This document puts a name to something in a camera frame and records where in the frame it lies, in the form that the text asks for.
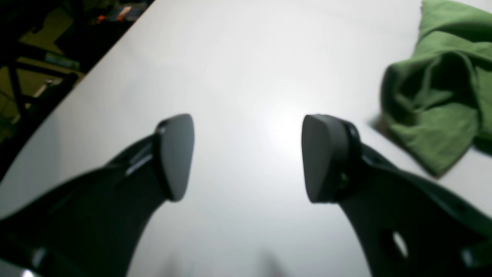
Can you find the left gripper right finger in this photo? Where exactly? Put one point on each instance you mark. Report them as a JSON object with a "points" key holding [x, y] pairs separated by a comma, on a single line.
{"points": [[407, 226]]}

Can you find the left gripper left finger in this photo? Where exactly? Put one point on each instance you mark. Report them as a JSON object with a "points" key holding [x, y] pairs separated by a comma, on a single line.
{"points": [[90, 226]]}

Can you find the green t-shirt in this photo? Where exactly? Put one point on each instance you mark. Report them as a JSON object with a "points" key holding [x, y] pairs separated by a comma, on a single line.
{"points": [[437, 103]]}

